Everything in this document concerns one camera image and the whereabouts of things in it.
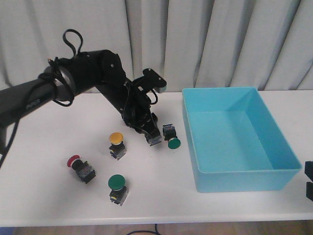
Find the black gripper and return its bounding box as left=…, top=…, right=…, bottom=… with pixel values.
left=97, top=78, right=162, bottom=147
left=305, top=161, right=313, bottom=199

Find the yellow button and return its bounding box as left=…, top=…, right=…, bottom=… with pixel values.
left=109, top=132, right=126, bottom=160

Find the light blue plastic box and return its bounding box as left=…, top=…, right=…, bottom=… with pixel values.
left=182, top=87, right=302, bottom=193

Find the white pleated curtain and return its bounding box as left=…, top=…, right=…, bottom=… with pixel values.
left=0, top=0, right=313, bottom=92

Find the green button far switch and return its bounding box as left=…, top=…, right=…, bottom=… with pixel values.
left=162, top=124, right=181, bottom=149

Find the green button switch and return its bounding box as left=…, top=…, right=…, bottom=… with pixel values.
left=162, top=124, right=181, bottom=149
left=108, top=174, right=129, bottom=206

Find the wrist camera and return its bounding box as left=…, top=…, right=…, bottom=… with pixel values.
left=133, top=68, right=167, bottom=94

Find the green button near switch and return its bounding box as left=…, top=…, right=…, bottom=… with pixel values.
left=108, top=174, right=129, bottom=206

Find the red button left switch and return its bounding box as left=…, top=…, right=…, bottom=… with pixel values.
left=67, top=155, right=96, bottom=184

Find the black floor cable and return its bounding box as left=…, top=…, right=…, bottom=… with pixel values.
left=127, top=224, right=159, bottom=235

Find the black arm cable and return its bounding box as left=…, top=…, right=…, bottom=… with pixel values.
left=47, top=29, right=85, bottom=107

